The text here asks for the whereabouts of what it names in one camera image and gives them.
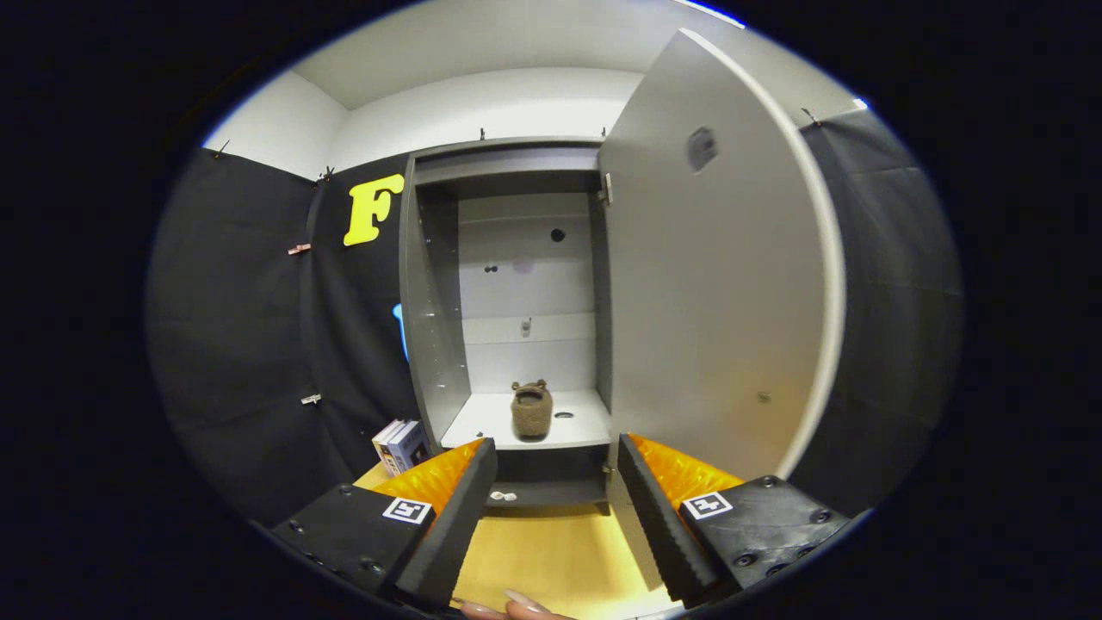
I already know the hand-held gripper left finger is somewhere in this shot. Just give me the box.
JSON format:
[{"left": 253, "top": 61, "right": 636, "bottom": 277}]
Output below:
[{"left": 271, "top": 437, "right": 498, "bottom": 608}]

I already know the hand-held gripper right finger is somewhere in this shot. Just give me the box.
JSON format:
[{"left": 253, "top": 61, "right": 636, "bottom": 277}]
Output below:
[{"left": 617, "top": 432, "right": 853, "bottom": 604}]

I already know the brown fuzzy shoe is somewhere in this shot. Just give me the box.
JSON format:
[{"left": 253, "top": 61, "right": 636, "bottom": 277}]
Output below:
[{"left": 511, "top": 380, "right": 554, "bottom": 440}]

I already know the grey shoe cabinet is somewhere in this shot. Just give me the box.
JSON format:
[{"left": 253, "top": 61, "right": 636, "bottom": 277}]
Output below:
[{"left": 398, "top": 136, "right": 616, "bottom": 516}]

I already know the beige shoe cabinet door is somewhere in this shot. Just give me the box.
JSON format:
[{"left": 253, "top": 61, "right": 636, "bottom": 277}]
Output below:
[{"left": 598, "top": 28, "right": 846, "bottom": 595}]

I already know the blue book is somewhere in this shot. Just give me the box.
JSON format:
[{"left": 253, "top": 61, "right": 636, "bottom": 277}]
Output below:
[{"left": 389, "top": 420, "right": 430, "bottom": 473}]

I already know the cream book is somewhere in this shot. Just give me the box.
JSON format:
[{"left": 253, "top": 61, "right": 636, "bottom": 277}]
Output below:
[{"left": 372, "top": 419, "right": 406, "bottom": 477}]

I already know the black backdrop cloth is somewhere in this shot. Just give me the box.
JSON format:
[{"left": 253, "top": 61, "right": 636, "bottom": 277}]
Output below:
[{"left": 145, "top": 108, "right": 963, "bottom": 526}]

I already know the long ceiling light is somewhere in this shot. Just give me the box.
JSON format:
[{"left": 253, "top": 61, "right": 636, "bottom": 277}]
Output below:
[{"left": 672, "top": 0, "right": 746, "bottom": 29}]

